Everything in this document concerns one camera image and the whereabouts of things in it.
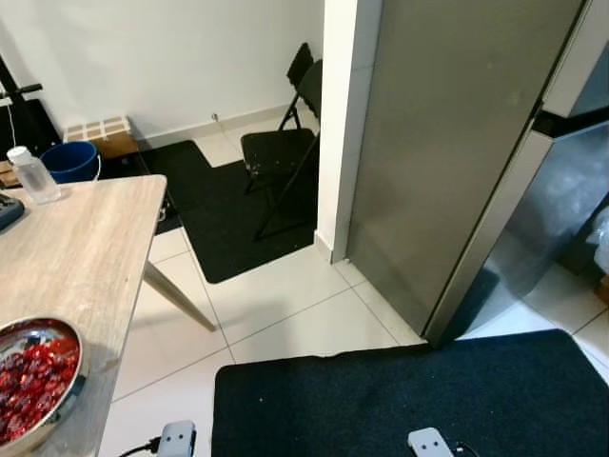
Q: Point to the clear plastic water bottle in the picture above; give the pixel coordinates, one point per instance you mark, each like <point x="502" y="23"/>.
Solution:
<point x="36" y="176"/>

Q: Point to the silver freezer door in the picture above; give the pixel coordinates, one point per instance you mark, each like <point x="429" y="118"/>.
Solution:
<point x="580" y="57"/>

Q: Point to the black folding chair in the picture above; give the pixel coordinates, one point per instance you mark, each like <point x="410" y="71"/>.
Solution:
<point x="276" y="152"/>

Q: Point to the black floor mat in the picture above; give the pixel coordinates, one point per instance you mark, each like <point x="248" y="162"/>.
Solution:
<point x="238" y="249"/>
<point x="186" y="164"/>

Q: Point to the cardboard box with white patches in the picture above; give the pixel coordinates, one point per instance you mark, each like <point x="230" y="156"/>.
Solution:
<point x="100" y="133"/>

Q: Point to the wooden table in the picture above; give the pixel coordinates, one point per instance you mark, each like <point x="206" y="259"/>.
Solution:
<point x="76" y="257"/>

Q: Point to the blue bucket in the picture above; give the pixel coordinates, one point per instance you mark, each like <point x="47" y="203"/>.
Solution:
<point x="71" y="164"/>

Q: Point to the steel bowl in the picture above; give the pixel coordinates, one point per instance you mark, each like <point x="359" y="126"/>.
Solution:
<point x="24" y="328"/>

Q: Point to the red berries heap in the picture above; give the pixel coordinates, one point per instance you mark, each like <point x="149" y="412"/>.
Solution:
<point x="33" y="381"/>

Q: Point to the black case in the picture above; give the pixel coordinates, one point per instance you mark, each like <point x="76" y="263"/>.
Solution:
<point x="9" y="211"/>

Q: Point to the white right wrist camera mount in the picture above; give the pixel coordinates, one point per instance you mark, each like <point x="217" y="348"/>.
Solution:
<point x="430" y="444"/>

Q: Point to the black metal gantry frame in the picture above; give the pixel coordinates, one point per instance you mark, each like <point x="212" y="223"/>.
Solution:
<point x="24" y="89"/>

